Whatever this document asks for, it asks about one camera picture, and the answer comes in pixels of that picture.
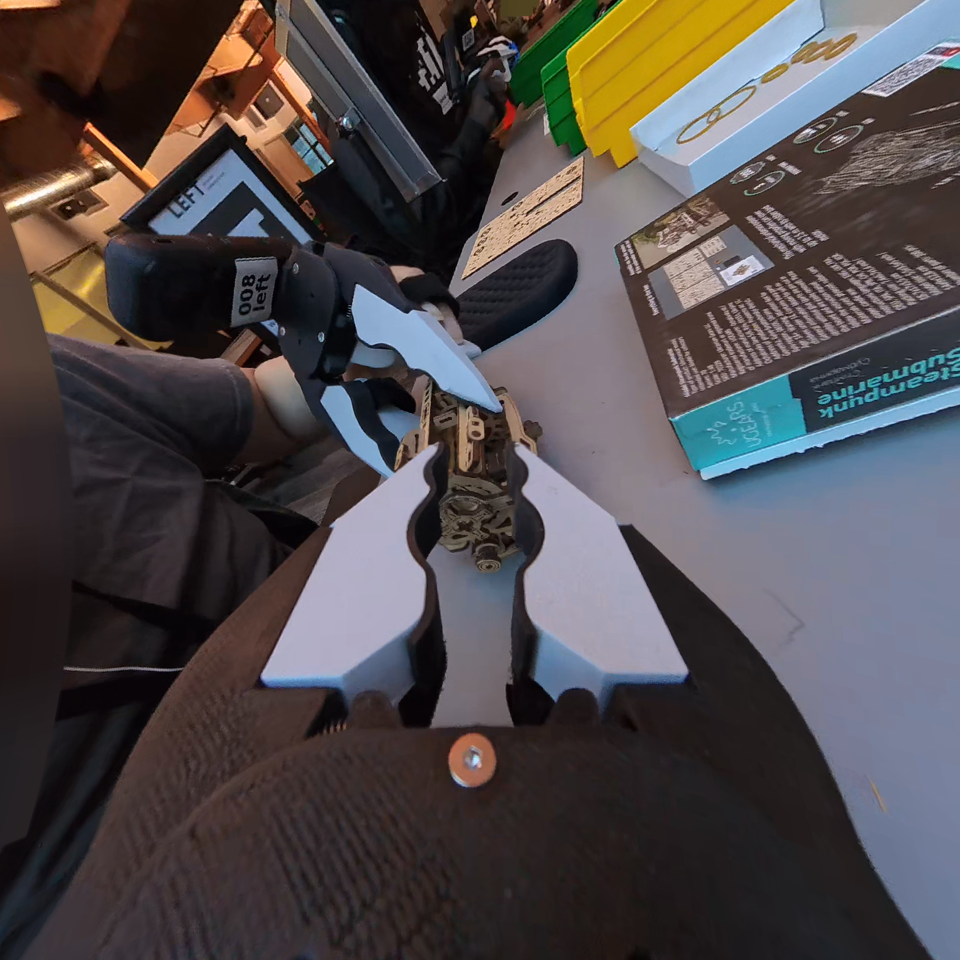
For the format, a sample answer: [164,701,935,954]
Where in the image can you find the metal ventilation duct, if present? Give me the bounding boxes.
[0,161,121,220]

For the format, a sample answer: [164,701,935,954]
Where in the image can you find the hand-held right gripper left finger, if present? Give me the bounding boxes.
[258,442,451,729]

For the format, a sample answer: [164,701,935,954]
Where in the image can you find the aluminium framed panel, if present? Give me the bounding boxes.
[273,0,444,202]

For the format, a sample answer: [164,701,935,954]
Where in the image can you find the dark model kit box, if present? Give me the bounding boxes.
[615,37,960,481]

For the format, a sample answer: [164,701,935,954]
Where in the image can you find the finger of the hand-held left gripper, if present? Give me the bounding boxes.
[349,283,506,414]
[321,378,419,480]

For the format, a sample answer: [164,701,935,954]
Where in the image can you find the black quilted wrist rest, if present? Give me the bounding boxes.
[450,240,579,352]

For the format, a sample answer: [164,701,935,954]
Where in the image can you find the wooden mechanical model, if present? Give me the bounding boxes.
[393,378,543,579]

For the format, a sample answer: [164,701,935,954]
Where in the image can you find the yellow plastic bin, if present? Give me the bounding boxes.
[566,0,796,168]

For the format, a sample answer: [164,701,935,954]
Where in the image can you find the green plastic bin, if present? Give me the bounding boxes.
[510,0,624,108]
[541,45,595,156]

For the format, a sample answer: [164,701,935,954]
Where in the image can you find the person's left hand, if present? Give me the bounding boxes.
[390,264,481,357]

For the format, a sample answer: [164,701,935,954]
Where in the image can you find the person's grey shirt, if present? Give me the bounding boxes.
[45,333,335,751]

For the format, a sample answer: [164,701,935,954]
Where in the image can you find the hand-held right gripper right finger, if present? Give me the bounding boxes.
[510,442,690,725]

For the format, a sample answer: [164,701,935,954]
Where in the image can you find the framed marker sign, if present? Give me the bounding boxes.
[121,123,316,249]

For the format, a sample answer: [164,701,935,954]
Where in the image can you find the person's left forearm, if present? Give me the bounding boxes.
[251,358,335,460]

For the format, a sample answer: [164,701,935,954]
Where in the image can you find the white box gold rings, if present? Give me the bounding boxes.
[630,0,960,198]

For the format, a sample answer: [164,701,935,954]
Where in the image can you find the laser-cut plywood parts sheet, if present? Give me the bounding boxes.
[461,156,585,280]

